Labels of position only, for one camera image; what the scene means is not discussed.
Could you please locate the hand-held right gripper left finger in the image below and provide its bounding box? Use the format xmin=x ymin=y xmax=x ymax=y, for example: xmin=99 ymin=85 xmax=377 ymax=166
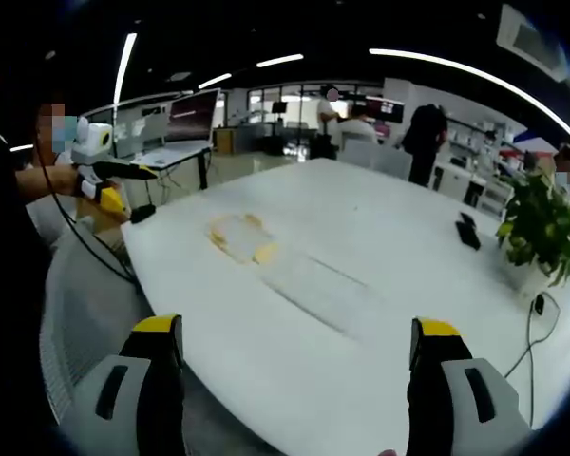
xmin=68 ymin=313 xmax=187 ymax=456

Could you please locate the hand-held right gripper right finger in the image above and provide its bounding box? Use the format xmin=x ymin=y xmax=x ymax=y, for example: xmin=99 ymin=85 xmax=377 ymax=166
xmin=406 ymin=316 xmax=536 ymax=456

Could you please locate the yellow clear plastic buckle part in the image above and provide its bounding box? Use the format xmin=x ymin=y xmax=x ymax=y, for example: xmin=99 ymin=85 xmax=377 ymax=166
xmin=206 ymin=213 xmax=267 ymax=260

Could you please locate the small yellow plastic buckle part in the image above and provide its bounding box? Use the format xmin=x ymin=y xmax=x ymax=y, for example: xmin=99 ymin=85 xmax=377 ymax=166
xmin=251 ymin=241 xmax=281 ymax=266

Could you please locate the brown cardboard box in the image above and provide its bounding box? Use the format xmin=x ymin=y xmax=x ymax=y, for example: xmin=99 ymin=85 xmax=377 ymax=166
xmin=74 ymin=197 xmax=133 ymax=237

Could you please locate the small black device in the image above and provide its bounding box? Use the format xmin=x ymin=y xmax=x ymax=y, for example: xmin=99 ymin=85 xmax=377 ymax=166
xmin=129 ymin=203 xmax=158 ymax=225

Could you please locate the pale computer monitor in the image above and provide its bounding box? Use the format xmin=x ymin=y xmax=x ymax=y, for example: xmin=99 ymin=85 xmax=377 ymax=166
xmin=112 ymin=101 xmax=168 ymax=149

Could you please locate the white side desk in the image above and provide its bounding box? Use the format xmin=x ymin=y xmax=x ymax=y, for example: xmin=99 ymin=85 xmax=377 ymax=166
xmin=123 ymin=141 xmax=214 ymax=192

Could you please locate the ceiling light strip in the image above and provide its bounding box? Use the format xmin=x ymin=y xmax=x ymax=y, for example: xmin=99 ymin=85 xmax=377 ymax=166
xmin=198 ymin=72 xmax=234 ymax=91
xmin=256 ymin=53 xmax=306 ymax=69
xmin=112 ymin=32 xmax=139 ymax=105

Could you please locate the large computer monitor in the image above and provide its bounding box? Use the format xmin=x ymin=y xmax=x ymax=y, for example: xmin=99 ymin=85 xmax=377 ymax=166
xmin=162 ymin=87 xmax=221 ymax=145

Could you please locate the white mesh chair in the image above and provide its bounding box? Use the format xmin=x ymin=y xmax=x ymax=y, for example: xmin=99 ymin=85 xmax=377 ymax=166
xmin=38 ymin=226 xmax=146 ymax=424

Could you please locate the person in black shirt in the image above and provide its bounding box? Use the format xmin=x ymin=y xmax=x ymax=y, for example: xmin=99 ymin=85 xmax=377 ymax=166
xmin=0 ymin=132 xmax=58 ymax=428

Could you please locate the black phone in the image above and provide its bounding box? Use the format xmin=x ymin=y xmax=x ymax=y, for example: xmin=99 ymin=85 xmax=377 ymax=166
xmin=455 ymin=220 xmax=483 ymax=252

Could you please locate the green potted plant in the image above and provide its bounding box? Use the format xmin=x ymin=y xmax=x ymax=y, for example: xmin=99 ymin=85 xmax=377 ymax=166
xmin=495 ymin=163 xmax=570 ymax=296

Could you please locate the white cabinet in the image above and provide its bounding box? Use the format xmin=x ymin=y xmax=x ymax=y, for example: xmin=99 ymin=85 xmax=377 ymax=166
xmin=433 ymin=160 xmax=487 ymax=206

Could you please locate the long curved ceiling light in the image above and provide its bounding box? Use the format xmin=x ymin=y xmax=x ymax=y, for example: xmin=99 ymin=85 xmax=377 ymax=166
xmin=368 ymin=47 xmax=570 ymax=159

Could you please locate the ceiling air vent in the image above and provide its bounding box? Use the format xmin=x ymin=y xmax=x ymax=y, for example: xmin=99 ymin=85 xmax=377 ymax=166
xmin=495 ymin=3 xmax=569 ymax=83

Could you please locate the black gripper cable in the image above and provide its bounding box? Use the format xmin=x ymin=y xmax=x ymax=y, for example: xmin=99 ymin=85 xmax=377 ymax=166
xmin=33 ymin=137 xmax=137 ymax=284

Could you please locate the black power cable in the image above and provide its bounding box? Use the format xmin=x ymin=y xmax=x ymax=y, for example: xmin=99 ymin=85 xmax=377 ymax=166
xmin=503 ymin=291 xmax=561 ymax=428

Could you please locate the wall screen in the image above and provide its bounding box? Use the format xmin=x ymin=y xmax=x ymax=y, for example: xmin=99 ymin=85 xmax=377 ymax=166
xmin=364 ymin=96 xmax=406 ymax=124

